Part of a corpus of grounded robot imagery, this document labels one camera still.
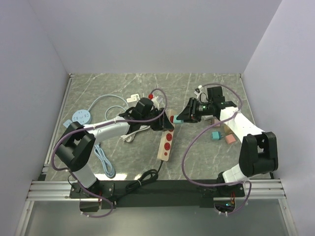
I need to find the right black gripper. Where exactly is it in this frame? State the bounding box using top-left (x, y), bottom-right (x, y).
top-left (177, 97), bottom-right (214, 124)

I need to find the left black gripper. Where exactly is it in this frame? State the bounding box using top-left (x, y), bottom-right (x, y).
top-left (141, 107), bottom-right (173, 131)

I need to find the teal charger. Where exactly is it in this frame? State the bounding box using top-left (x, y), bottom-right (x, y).
top-left (170, 115), bottom-right (184, 124)
top-left (211, 131), bottom-right (224, 141)

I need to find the beige power strip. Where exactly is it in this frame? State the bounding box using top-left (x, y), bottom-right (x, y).
top-left (157, 130), bottom-right (174, 162)

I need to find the orange cube charger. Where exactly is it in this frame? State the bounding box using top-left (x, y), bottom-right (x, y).
top-left (211, 118), bottom-right (233, 134)

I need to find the white cable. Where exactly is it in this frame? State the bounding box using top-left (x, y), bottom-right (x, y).
top-left (120, 125), bottom-right (151, 143)

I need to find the white cube power strip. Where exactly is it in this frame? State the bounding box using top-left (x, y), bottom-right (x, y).
top-left (126, 93), bottom-right (140, 103)

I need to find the pink charger plug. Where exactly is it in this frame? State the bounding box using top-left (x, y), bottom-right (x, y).
top-left (225, 134), bottom-right (236, 145)

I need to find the black power cable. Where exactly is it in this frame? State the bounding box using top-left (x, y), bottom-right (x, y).
top-left (113, 160), bottom-right (164, 205)

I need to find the blue strip cable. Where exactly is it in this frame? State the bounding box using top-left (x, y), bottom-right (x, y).
top-left (94, 144), bottom-right (116, 178)

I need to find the round blue socket hub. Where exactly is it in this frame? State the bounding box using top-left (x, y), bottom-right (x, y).
top-left (72, 109), bottom-right (92, 125)

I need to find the blue power strip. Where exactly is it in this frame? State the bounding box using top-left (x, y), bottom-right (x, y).
top-left (63, 119), bottom-right (72, 128)

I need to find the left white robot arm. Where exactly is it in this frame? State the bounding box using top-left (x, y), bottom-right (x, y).
top-left (52, 98), bottom-right (174, 198)

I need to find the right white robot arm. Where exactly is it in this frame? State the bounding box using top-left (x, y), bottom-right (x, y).
top-left (174, 83), bottom-right (279, 196)

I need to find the black base bar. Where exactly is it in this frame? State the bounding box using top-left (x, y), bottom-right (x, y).
top-left (69, 179), bottom-right (247, 210)

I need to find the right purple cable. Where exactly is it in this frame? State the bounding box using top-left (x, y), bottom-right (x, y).
top-left (181, 83), bottom-right (252, 216)

